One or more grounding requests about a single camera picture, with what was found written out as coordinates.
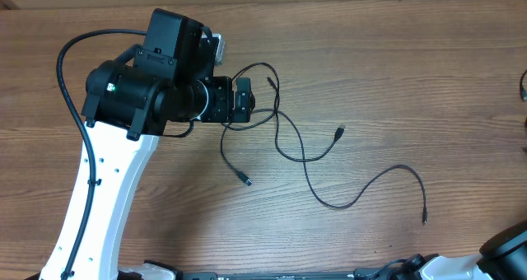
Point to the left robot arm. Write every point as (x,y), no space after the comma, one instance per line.
(129,101)

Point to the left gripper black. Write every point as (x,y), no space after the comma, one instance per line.
(221,109)

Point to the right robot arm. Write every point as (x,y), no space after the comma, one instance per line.
(502,257)

